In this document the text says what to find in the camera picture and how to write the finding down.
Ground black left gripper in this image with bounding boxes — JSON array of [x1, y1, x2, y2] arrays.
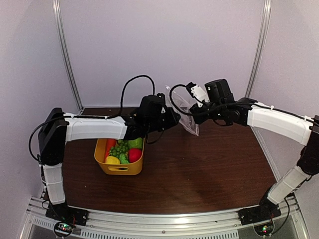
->
[[146, 107, 181, 133]]

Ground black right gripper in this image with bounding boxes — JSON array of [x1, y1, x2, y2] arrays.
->
[[190, 102, 225, 124]]

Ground clear zip top bag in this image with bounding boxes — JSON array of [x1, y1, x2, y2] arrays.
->
[[165, 85, 199, 136]]

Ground green toy cabbage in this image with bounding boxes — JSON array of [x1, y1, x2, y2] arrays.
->
[[128, 137, 144, 150]]

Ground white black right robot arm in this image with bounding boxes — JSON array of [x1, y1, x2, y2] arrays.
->
[[186, 79, 319, 220]]

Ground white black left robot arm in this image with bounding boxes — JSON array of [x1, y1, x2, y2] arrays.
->
[[38, 93, 180, 221]]

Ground red toy tomato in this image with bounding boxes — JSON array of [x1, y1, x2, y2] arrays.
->
[[128, 148, 142, 163]]

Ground green toy grapes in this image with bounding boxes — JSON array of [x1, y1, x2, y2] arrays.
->
[[109, 140, 129, 157]]

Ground green toy broccoli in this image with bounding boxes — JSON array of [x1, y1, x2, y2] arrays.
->
[[119, 153, 130, 164]]

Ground yellow plastic basket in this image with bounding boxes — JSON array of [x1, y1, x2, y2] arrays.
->
[[94, 138, 145, 176]]

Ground orange toy carrot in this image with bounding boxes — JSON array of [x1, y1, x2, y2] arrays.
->
[[105, 139, 116, 159]]

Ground yellow toy lemon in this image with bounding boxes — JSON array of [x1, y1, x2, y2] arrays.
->
[[105, 156, 120, 165]]

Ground right controller board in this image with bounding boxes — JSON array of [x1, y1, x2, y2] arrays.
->
[[253, 222, 274, 237]]

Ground controller board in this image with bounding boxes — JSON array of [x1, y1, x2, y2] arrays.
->
[[53, 222, 75, 238], [253, 222, 274, 237]]

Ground left controller board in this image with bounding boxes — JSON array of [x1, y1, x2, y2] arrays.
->
[[53, 222, 75, 238]]

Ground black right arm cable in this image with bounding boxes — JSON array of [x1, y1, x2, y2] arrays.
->
[[169, 84, 197, 117]]

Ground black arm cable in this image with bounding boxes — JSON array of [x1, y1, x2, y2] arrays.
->
[[169, 84, 197, 117], [120, 75, 156, 117]]

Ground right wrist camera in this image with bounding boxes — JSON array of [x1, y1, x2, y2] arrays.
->
[[186, 82, 209, 103]]

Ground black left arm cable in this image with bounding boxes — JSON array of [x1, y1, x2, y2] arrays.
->
[[120, 75, 156, 117]]

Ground right aluminium frame post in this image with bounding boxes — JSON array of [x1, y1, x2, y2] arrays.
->
[[245, 0, 272, 98]]

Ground aluminium frame post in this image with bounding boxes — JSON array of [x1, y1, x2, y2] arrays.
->
[[52, 0, 84, 111], [245, 0, 272, 98]]

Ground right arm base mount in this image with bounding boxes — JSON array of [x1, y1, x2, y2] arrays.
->
[[238, 203, 281, 226]]

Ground aluminium front rail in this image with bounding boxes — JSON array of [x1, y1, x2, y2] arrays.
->
[[18, 196, 310, 239]]

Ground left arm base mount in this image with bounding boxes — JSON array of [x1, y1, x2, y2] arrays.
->
[[45, 203, 89, 226]]

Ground left aluminium frame post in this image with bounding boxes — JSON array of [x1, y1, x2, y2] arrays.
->
[[52, 0, 84, 111]]

